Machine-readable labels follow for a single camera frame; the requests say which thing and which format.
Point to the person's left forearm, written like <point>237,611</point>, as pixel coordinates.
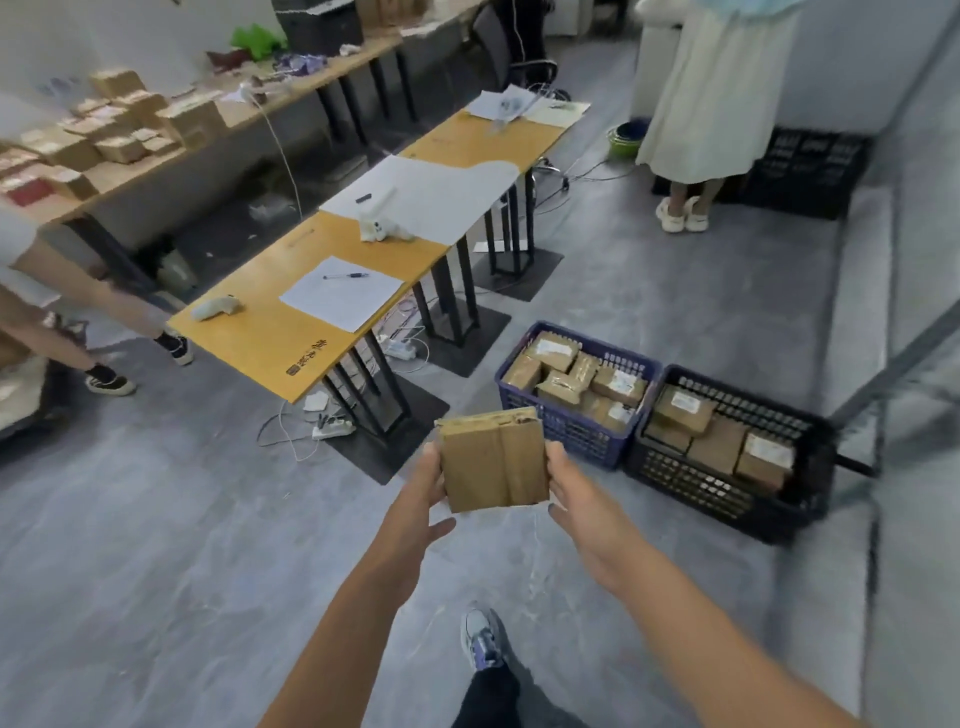
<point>337,652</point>

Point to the black storage crate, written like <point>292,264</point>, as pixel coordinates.
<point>810,172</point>

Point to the white crumpled paper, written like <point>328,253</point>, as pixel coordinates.
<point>316,402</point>

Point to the clear plastic bag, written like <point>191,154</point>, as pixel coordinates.
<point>510,105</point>

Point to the black office chair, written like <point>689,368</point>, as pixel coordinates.
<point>495,45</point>

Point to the person's right forearm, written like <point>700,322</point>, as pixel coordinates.
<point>712,660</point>

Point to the brown box peeling white label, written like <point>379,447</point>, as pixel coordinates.
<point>555,352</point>

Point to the blue plastic bowl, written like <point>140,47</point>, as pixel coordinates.
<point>634,131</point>

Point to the taped brown box red print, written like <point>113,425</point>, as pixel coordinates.
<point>757,476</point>

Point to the crumpled green plastic bag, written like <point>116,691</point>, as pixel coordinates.
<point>259,41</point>

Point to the brown box handwritten label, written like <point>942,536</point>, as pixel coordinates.
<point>611,416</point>

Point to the thin brown box wide label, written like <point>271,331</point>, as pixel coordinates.
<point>619,386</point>

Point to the brown box barcode label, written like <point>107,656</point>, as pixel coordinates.
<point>769,450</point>

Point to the green plastic bowl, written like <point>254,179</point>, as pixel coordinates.
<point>619,148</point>

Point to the small white oblong object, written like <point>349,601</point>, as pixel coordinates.
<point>214,307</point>

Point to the brown box square white label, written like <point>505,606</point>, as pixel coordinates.
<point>686,412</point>

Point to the person's right hand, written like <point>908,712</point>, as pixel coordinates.
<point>592,525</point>

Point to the person's left hand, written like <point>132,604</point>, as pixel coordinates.
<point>409,540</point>

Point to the person's left leg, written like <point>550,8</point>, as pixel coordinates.
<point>502,697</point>

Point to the medium plain brown seamed box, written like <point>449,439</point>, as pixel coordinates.
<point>487,465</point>

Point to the blue plastic crate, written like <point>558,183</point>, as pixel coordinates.
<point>577,442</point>

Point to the large plain brown box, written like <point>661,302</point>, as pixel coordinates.
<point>716,446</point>

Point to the black plastic crate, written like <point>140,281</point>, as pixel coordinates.
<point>720,502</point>

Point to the large white board sheet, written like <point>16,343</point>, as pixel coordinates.
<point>435,202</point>

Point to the white paper pad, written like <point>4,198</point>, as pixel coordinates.
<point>559,114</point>

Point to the black pen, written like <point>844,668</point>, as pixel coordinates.
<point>346,275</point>

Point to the loose white paper sheets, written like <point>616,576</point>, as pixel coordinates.
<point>484,105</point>

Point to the brown cardboard box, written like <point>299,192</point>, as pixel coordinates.
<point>667,436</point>

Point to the black machine case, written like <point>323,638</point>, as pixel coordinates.
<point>315,26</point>

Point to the chrome chair base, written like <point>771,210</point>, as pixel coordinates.
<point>551,172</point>

